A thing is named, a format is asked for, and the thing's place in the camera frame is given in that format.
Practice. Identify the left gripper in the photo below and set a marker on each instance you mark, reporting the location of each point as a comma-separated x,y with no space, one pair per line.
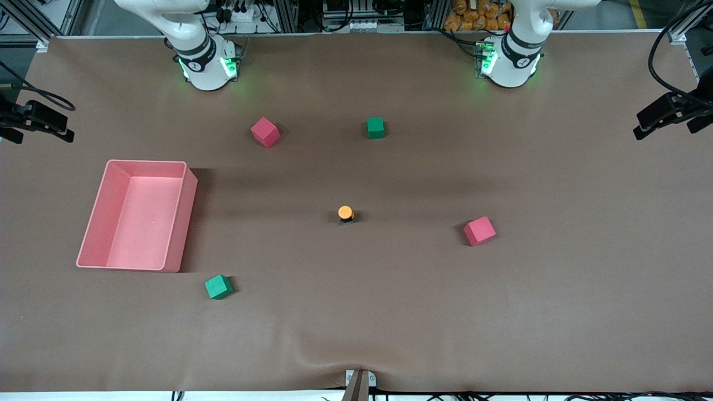
664,109

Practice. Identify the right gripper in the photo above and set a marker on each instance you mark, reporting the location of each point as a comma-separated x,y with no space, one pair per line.
34,115

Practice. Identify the orange push button switch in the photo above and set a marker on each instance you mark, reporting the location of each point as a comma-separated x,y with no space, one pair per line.
346,214

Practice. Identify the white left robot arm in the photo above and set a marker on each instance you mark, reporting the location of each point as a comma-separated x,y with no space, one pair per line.
509,61

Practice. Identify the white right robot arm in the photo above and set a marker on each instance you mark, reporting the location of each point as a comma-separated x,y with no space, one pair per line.
203,67

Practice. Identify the pink plastic tray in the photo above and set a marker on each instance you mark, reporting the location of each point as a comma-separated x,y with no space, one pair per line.
139,223

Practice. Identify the pink foam cube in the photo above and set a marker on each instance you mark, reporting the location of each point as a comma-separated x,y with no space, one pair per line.
479,231
264,132

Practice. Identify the orange packaged goods pile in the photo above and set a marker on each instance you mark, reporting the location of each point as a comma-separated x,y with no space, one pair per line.
468,19

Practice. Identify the white power strip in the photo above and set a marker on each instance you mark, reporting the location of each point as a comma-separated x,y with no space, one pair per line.
245,15

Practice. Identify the green foam cube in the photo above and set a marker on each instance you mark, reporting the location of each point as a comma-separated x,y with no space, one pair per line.
375,128
218,287

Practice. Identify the white terminal strip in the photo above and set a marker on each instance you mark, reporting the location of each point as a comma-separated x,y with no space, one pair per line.
367,25

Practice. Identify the brown table mat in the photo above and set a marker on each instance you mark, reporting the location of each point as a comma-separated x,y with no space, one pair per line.
356,312

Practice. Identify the grey metal table clamp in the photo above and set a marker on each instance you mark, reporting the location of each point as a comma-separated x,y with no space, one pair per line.
359,387

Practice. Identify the aluminium frame corner strut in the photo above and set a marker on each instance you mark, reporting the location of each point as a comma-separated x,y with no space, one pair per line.
42,44
677,36

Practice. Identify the aluminium profile post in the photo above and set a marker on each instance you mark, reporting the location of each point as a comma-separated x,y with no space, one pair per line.
285,14
434,14

